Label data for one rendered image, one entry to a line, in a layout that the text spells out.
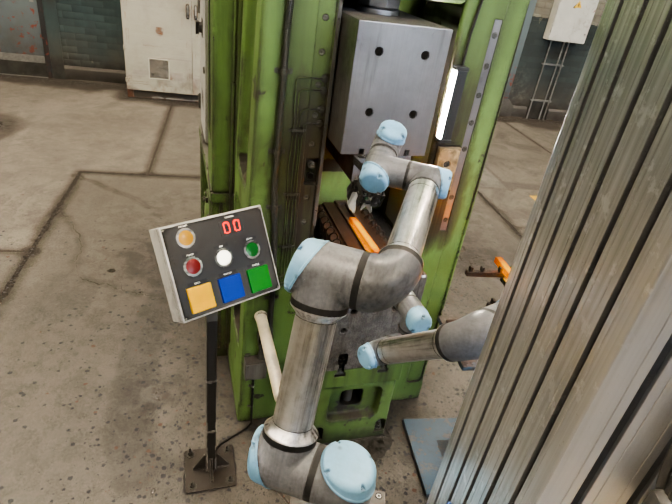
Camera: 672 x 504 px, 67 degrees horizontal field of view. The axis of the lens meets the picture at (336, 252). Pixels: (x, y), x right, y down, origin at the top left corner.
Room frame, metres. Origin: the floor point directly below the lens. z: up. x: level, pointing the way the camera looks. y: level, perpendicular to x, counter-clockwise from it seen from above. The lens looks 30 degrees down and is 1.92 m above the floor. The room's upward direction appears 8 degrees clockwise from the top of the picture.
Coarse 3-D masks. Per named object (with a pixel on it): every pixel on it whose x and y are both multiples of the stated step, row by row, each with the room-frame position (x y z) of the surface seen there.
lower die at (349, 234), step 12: (324, 204) 1.98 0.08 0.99; (336, 204) 1.98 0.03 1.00; (336, 216) 1.88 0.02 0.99; (360, 216) 1.91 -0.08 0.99; (324, 228) 1.78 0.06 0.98; (336, 228) 1.79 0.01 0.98; (348, 228) 1.79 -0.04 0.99; (336, 240) 1.70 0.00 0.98; (348, 240) 1.69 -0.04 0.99; (360, 240) 1.69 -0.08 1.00
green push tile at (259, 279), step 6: (264, 264) 1.36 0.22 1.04; (246, 270) 1.32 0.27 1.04; (252, 270) 1.32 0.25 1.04; (258, 270) 1.33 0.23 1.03; (264, 270) 1.35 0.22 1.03; (252, 276) 1.31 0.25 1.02; (258, 276) 1.32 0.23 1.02; (264, 276) 1.34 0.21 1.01; (252, 282) 1.30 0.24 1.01; (258, 282) 1.31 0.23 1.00; (264, 282) 1.33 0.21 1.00; (270, 282) 1.34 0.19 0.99; (252, 288) 1.29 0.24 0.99; (258, 288) 1.30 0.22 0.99; (264, 288) 1.32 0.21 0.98
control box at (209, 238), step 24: (216, 216) 1.34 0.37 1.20; (240, 216) 1.39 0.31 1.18; (168, 240) 1.22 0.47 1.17; (216, 240) 1.30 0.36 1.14; (240, 240) 1.35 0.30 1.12; (264, 240) 1.40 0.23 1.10; (168, 264) 1.18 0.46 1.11; (216, 264) 1.27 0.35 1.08; (240, 264) 1.31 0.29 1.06; (168, 288) 1.18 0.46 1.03; (216, 288) 1.23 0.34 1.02
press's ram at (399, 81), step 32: (352, 32) 1.61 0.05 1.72; (384, 32) 1.60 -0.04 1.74; (416, 32) 1.63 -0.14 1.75; (448, 32) 1.67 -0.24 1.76; (352, 64) 1.57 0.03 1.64; (384, 64) 1.60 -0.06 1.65; (416, 64) 1.64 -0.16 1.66; (352, 96) 1.57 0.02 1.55; (384, 96) 1.61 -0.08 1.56; (416, 96) 1.64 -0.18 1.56; (352, 128) 1.58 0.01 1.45; (416, 128) 1.65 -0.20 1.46
